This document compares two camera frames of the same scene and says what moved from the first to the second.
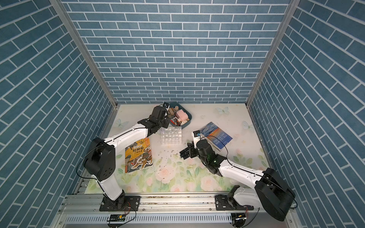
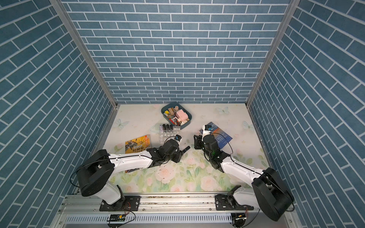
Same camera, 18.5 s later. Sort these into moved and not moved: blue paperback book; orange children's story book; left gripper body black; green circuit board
Moved: left gripper body black
Not moved: blue paperback book; orange children's story book; green circuit board
